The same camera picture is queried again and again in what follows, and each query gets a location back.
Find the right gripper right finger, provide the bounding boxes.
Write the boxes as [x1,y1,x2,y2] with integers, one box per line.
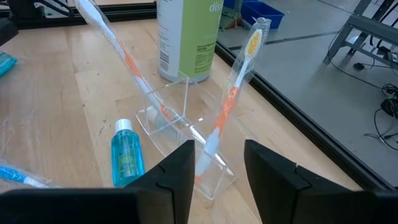
[244,139,398,224]

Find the white green wipes canister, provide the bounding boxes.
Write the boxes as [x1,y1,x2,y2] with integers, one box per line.
[156,0,224,84]

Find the blue mouthwash bottle white cap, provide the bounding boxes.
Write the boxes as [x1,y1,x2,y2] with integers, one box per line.
[0,51,18,78]
[111,118,146,189]

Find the black floor cables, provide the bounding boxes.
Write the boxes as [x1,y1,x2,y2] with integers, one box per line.
[329,24,398,150]

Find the blue plastic bin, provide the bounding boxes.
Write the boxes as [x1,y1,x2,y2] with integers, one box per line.
[241,0,285,29]

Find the blue toothbrush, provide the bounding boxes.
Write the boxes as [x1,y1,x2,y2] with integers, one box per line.
[0,158,60,190]

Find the clear acrylic holder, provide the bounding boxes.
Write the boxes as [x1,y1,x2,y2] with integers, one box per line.
[135,71,239,200]

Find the orange toothbrush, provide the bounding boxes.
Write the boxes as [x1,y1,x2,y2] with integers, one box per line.
[194,17,272,185]
[73,0,184,125]

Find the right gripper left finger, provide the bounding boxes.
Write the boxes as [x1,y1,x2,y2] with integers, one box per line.
[0,139,196,224]

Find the grey metal table frame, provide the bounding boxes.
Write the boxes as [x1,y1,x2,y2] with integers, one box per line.
[323,0,398,71]

